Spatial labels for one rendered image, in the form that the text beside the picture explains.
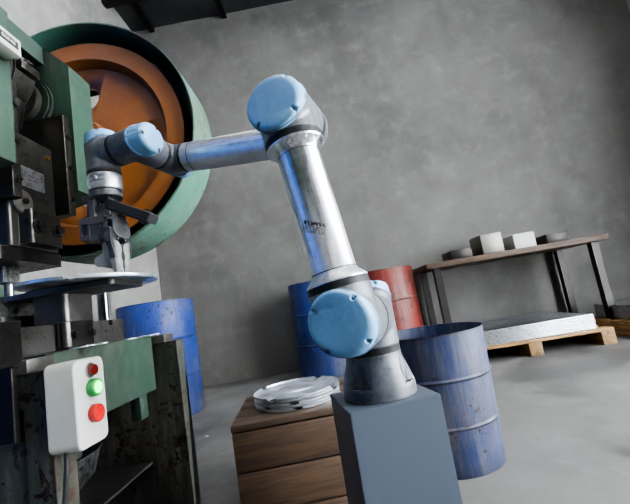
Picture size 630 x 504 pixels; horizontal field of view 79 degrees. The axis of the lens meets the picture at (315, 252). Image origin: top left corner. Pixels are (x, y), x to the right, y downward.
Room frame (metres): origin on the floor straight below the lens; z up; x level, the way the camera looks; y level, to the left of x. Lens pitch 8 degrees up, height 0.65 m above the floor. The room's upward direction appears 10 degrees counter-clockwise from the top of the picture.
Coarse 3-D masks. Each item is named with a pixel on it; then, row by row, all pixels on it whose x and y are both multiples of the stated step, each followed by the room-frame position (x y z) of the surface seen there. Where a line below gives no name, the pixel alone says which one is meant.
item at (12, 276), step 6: (0, 270) 0.86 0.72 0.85; (6, 270) 0.87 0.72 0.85; (12, 270) 0.88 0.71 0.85; (18, 270) 0.90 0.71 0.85; (0, 276) 0.86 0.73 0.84; (6, 276) 0.87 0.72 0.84; (12, 276) 0.88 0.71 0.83; (18, 276) 0.90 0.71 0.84; (0, 282) 0.87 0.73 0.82; (12, 282) 0.89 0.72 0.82; (18, 282) 0.91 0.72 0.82
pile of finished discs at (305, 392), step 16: (272, 384) 1.46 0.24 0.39; (288, 384) 1.44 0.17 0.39; (304, 384) 1.36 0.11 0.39; (320, 384) 1.34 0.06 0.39; (336, 384) 1.34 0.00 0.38; (256, 400) 1.29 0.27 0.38; (272, 400) 1.23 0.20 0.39; (288, 400) 1.21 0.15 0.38; (304, 400) 1.21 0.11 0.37; (320, 400) 1.23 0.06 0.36
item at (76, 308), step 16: (48, 288) 0.83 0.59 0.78; (64, 288) 0.81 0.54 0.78; (80, 288) 0.81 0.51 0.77; (96, 288) 0.84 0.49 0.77; (112, 288) 0.89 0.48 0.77; (128, 288) 0.94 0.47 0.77; (48, 304) 0.83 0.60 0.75; (64, 304) 0.84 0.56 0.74; (80, 304) 0.88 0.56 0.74; (48, 320) 0.83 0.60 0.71; (64, 320) 0.83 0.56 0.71; (80, 320) 0.88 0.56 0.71; (64, 336) 0.83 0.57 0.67; (80, 336) 0.87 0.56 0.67
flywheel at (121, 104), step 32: (96, 64) 1.24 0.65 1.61; (128, 64) 1.21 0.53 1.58; (128, 96) 1.25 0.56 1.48; (160, 96) 1.21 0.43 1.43; (96, 128) 1.22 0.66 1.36; (160, 128) 1.24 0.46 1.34; (192, 128) 1.29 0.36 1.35; (128, 192) 1.25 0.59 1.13; (160, 192) 1.21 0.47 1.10; (64, 224) 1.25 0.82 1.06
